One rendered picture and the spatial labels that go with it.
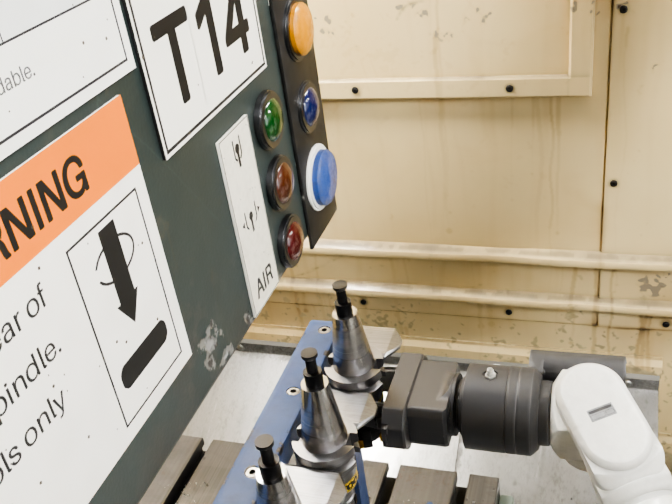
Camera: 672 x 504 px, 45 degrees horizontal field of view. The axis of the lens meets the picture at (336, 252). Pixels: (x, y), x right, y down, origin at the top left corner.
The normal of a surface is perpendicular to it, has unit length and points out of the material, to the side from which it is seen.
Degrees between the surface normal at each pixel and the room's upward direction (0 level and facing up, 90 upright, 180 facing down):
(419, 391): 1
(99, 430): 90
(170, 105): 90
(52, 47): 90
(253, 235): 90
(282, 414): 0
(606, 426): 22
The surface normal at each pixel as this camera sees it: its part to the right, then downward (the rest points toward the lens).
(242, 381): -0.23, -0.56
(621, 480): -0.14, 0.17
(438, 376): -0.14, -0.85
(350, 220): -0.29, 0.52
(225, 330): 0.95, 0.05
